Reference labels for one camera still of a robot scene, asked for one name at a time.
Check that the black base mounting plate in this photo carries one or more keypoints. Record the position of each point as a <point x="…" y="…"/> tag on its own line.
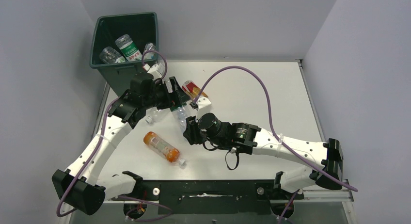
<point x="261" y="197"/>

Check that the dark green label bottle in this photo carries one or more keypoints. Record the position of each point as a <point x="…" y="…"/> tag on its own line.
<point x="181" y="113"/>

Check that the orange juice bottle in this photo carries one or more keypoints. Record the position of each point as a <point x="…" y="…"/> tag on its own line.
<point x="164" y="149"/>

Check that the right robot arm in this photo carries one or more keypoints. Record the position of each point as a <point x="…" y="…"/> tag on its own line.
<point x="322" y="162"/>

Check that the dark green plastic bin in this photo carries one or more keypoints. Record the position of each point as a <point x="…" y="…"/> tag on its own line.
<point x="141" y="27"/>

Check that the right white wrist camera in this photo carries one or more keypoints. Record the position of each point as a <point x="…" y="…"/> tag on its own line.
<point x="203" y="106"/>

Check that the red gold label bottle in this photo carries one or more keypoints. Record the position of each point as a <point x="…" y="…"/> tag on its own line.
<point x="191" y="89"/>

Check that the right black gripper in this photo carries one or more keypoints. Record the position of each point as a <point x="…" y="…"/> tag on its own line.
<point x="192" y="131"/>

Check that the clear unlabelled plastic bottle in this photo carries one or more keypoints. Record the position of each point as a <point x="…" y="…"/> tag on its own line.
<point x="156" y="116"/>

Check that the green label green cap bottle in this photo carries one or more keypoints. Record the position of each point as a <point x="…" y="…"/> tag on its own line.
<point x="128" y="48"/>

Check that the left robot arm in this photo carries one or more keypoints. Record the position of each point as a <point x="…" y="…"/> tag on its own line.
<point x="79" y="187"/>

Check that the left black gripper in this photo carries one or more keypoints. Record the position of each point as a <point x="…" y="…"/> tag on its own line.
<point x="170" y="98"/>

